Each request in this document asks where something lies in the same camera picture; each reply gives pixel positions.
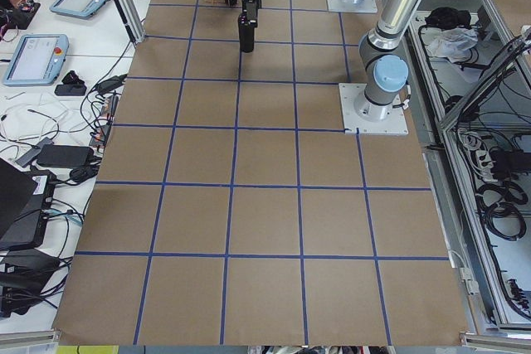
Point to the black laptop computer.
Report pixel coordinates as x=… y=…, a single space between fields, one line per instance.
x=25 y=199

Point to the dark glass wine bottle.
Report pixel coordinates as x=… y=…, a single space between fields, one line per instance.
x=246 y=29

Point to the teach pendant near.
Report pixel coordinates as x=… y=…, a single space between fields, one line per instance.
x=37 y=60

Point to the grey orange usb hub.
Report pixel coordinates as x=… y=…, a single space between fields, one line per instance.
x=100 y=136
x=109 y=107

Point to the black power brick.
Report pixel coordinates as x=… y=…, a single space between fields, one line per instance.
x=64 y=156

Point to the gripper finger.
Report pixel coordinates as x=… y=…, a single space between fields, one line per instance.
x=249 y=14

